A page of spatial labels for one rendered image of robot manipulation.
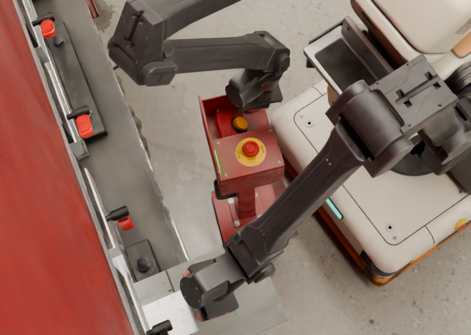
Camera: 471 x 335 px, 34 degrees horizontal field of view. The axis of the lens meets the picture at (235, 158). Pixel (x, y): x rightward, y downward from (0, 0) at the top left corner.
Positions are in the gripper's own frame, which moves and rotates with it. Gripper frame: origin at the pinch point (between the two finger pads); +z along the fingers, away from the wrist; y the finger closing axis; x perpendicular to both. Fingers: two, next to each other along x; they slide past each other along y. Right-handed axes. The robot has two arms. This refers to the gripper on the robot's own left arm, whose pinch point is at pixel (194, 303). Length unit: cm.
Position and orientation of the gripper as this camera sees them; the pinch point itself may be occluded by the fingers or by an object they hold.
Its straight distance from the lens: 149.2
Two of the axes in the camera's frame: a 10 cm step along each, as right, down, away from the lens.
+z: -4.4, 4.8, 7.6
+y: 3.9, 8.6, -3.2
